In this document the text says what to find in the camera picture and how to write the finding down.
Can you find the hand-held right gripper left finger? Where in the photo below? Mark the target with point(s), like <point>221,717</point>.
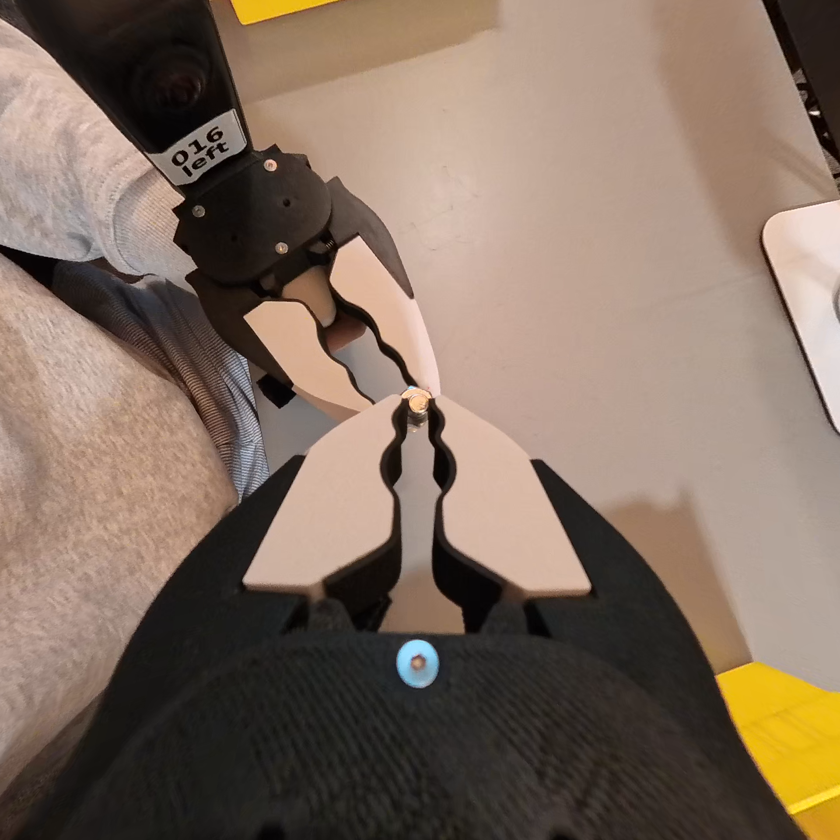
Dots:
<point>334,512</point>

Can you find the grey desk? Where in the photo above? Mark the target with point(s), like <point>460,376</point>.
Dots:
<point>590,262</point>

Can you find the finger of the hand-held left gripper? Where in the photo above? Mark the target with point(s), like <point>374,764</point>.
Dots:
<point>387,295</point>
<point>295,348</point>

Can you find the white document stand base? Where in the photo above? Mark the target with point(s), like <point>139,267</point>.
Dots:
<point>807,275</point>

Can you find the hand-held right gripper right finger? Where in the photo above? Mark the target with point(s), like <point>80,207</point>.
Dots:
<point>512,518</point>

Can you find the striped grey shirt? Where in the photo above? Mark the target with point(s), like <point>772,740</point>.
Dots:
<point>197,367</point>

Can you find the person's left forearm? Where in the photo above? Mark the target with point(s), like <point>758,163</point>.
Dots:
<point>59,164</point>

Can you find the person's left hand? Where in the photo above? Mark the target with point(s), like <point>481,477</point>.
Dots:
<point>344,333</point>

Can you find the yellow plastic bin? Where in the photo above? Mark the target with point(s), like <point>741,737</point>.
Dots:
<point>275,8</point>
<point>787,735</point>

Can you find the silver bolt with nuts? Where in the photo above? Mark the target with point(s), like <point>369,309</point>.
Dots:
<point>415,403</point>

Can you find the person's grey hoodie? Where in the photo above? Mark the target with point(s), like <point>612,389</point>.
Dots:
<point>79,492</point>

